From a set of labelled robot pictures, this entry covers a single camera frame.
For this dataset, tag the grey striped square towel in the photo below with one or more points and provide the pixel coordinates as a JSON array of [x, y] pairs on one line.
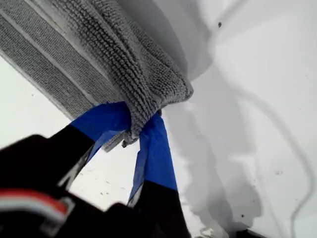
[[86, 49]]

